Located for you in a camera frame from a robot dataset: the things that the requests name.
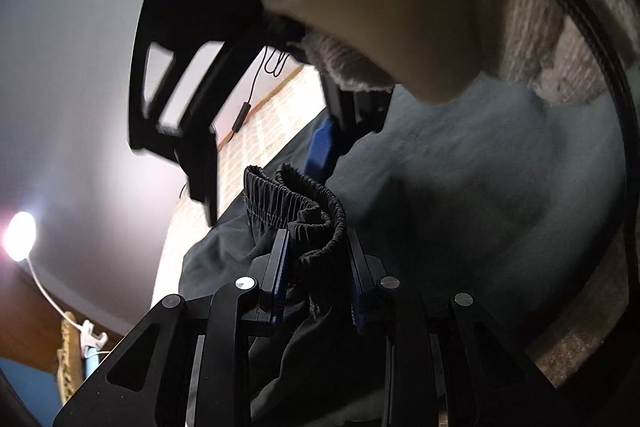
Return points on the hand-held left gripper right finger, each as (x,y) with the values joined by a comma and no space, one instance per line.
(356,277)

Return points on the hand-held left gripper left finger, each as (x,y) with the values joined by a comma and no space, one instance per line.
(280,267)

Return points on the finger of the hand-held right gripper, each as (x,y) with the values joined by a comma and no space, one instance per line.
(320,152)
(197,162)

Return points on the dark pants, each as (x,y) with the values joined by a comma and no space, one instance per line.
(450,207)

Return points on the white clip lamp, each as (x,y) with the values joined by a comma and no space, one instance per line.
(20,234)

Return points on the blue board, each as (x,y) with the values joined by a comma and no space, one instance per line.
(30,387)

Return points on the gold patterned frame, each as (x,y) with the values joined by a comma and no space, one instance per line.
(70,357)

